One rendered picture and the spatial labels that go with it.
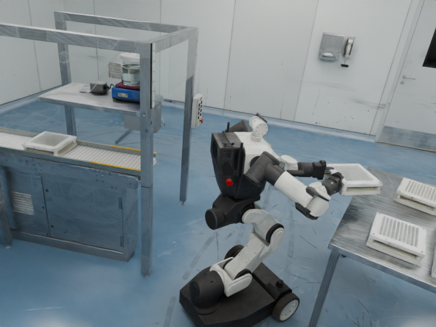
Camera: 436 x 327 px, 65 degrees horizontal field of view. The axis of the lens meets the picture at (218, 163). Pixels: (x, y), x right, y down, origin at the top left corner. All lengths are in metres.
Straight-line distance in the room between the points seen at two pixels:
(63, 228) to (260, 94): 3.87
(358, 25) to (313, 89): 1.06
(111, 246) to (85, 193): 0.46
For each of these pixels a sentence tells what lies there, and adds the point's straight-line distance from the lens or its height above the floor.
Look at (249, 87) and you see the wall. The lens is 5.70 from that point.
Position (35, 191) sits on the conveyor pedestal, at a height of 0.50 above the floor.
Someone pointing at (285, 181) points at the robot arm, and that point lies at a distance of 1.53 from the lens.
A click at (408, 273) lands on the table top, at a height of 0.82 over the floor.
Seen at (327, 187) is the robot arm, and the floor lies 1.03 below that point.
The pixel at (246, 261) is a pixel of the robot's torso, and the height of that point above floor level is 0.38.
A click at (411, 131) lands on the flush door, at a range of 5.96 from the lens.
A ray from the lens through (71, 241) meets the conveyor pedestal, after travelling 2.86.
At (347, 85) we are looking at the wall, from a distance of 5.62.
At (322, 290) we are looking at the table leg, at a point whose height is 0.50.
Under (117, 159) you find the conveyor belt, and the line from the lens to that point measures 2.41.
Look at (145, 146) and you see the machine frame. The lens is 2.02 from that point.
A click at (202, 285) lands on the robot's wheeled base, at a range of 2.11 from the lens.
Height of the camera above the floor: 1.87
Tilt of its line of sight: 27 degrees down
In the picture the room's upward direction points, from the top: 6 degrees clockwise
